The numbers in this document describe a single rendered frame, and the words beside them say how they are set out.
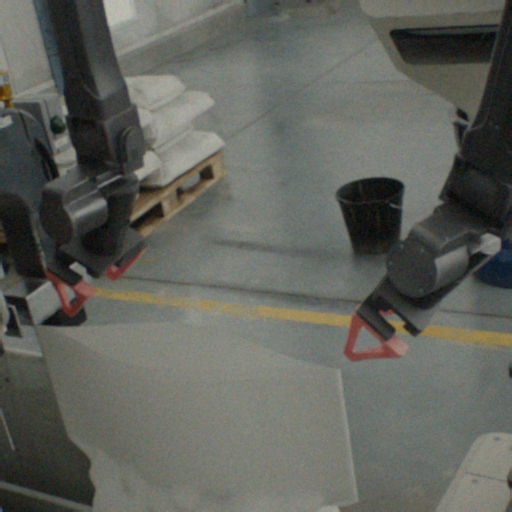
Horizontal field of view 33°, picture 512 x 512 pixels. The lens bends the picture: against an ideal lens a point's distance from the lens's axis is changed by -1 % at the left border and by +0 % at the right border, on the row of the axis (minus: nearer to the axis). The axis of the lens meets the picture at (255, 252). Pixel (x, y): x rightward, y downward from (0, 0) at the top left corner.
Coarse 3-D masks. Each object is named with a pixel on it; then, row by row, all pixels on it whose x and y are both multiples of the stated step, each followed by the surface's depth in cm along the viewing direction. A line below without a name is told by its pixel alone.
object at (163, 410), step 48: (48, 336) 125; (96, 336) 124; (144, 336) 122; (192, 336) 119; (96, 384) 121; (144, 384) 112; (192, 384) 108; (240, 384) 107; (288, 384) 106; (336, 384) 103; (96, 432) 128; (144, 432) 116; (192, 432) 112; (240, 432) 110; (288, 432) 109; (336, 432) 107; (96, 480) 128; (144, 480) 122; (192, 480) 116; (240, 480) 114; (288, 480) 112; (336, 480) 110
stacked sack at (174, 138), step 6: (186, 126) 478; (192, 126) 481; (174, 132) 469; (180, 132) 473; (186, 132) 478; (168, 138) 464; (174, 138) 466; (180, 138) 473; (156, 144) 456; (162, 144) 458; (168, 144) 464; (150, 150) 455; (156, 150) 455; (162, 150) 460
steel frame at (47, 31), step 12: (36, 0) 674; (252, 0) 952; (264, 0) 950; (252, 12) 953; (264, 12) 955; (276, 12) 947; (48, 24) 687; (48, 36) 688; (48, 48) 689; (60, 72) 703; (60, 84) 704; (60, 96) 704
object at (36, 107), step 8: (24, 96) 136; (32, 96) 135; (40, 96) 134; (48, 96) 133; (56, 96) 134; (16, 104) 133; (24, 104) 132; (32, 104) 132; (40, 104) 131; (48, 104) 132; (56, 104) 134; (32, 112) 132; (40, 112) 132; (56, 112) 134; (40, 120) 132; (48, 120) 133; (48, 128) 133; (48, 136) 133; (56, 136) 134; (64, 144) 136; (56, 152) 135
